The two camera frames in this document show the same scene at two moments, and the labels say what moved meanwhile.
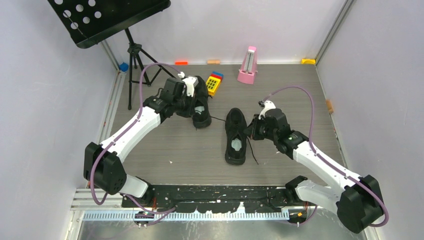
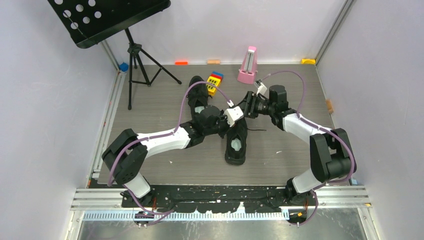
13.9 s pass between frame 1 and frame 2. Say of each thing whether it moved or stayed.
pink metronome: stayed
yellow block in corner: stayed
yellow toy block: stayed
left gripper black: moved
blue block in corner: stayed
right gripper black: moved
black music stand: stayed
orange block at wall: stayed
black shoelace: moved
